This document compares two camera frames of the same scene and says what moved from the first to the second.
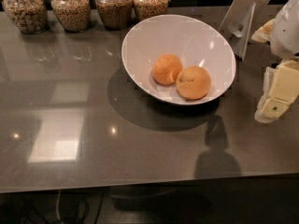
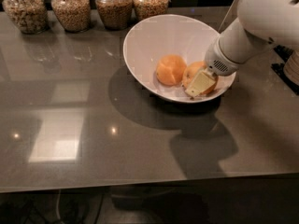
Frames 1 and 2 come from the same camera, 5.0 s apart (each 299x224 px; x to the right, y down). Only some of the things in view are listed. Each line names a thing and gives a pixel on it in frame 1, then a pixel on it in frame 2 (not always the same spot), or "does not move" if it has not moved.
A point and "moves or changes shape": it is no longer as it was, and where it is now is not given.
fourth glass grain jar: [150, 1] does not move
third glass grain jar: [114, 5] does not move
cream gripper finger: [280, 89] to [217, 64]
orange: [193, 83] moves or changes shape
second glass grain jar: [73, 8] does not move
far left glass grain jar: [28, 9] does not move
